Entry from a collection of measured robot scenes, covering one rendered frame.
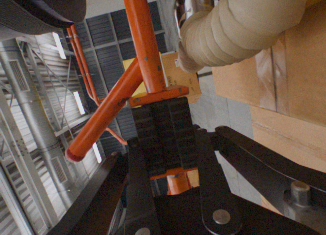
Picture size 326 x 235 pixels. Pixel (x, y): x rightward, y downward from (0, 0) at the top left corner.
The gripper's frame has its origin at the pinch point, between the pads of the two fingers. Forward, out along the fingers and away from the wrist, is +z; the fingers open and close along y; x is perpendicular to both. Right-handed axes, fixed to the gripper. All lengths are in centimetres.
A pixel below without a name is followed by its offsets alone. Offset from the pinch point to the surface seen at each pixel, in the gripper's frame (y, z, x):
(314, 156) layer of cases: 54, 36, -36
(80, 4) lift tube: -7.6, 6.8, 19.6
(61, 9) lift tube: -7.8, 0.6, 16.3
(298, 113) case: 13.0, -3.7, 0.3
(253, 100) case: 13.1, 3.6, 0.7
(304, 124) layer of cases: 54, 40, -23
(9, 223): -512, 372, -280
